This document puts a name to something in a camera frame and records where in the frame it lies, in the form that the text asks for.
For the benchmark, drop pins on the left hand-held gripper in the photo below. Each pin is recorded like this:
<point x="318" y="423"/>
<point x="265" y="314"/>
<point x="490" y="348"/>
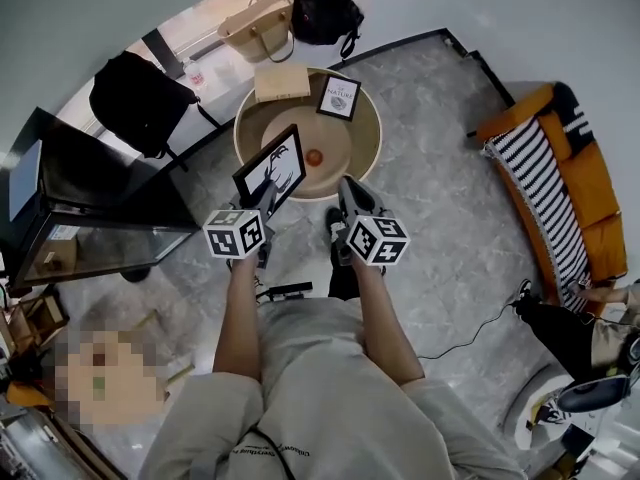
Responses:
<point x="232" y="235"/>

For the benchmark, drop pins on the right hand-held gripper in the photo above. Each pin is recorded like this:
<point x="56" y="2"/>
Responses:
<point x="377" y="240"/>

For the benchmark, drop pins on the black-framed deer picture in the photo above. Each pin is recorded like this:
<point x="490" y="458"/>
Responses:
<point x="272" y="168"/>

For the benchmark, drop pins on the person's left forearm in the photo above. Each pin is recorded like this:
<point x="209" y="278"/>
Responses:
<point x="237" y="328"/>

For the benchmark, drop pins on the large black shoulder bag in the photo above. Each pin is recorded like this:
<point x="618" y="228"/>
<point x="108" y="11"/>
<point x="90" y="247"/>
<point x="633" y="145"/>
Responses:
<point x="137" y="105"/>

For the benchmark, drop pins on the person's right forearm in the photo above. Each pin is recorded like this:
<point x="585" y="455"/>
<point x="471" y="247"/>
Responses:
<point x="387" y="328"/>

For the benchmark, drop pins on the person's black white sneaker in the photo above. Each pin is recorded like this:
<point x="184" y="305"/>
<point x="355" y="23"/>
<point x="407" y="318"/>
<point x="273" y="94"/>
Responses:
<point x="336" y="225"/>

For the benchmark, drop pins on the small red ball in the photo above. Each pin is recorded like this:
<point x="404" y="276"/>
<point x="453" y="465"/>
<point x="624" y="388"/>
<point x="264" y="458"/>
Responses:
<point x="315" y="156"/>

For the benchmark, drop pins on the round wooden tray table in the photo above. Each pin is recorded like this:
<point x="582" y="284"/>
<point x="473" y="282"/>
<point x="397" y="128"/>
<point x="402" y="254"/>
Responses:
<point x="367" y="133"/>

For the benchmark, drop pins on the person's black trousers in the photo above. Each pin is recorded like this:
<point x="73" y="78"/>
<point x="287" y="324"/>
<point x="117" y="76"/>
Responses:
<point x="342" y="278"/>

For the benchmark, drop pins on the black waist-worn device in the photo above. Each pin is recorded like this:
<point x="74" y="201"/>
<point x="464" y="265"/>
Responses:
<point x="285" y="292"/>

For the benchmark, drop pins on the flat beige wooden box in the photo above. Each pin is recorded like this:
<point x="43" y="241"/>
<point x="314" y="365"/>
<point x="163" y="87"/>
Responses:
<point x="281" y="82"/>

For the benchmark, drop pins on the black glass cabinet cart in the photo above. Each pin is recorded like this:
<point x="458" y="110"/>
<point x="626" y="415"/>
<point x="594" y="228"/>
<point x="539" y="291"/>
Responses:
<point x="105" y="188"/>

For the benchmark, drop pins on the beige tote bag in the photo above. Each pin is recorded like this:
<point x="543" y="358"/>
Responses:
<point x="255" y="30"/>

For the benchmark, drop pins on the black white striped blanket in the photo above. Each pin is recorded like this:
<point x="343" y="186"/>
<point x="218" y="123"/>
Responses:
<point x="537" y="193"/>

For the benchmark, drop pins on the black backpack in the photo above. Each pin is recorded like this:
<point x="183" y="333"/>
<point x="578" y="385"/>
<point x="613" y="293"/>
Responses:
<point x="322" y="10"/>

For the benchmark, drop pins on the person's grey sweatshirt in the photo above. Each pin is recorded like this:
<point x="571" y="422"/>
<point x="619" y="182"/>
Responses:
<point x="330" y="408"/>

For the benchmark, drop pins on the black white patterned cushion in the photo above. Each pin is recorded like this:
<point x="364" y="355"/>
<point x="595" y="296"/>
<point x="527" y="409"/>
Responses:
<point x="575" y="118"/>

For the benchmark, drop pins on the oval wooden side table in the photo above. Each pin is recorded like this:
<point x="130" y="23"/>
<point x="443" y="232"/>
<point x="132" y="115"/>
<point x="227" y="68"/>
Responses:
<point x="107" y="378"/>

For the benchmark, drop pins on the orange sofa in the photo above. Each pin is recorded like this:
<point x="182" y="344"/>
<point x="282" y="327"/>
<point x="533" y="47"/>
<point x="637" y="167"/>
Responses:
<point x="595" y="198"/>

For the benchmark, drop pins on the low wooden shelf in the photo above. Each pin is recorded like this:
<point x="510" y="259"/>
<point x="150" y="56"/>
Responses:
<point x="35" y="318"/>

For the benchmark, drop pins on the white round stool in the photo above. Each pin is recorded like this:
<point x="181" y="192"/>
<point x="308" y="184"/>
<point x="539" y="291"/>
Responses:
<point x="530" y="418"/>

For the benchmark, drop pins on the orange bag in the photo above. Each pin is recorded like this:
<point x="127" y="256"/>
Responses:
<point x="30" y="397"/>

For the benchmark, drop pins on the dark blue slipper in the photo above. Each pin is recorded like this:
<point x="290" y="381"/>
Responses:
<point x="592" y="394"/>

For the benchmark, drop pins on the black framed nature picture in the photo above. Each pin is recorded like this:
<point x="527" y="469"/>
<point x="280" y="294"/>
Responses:
<point x="339" y="97"/>

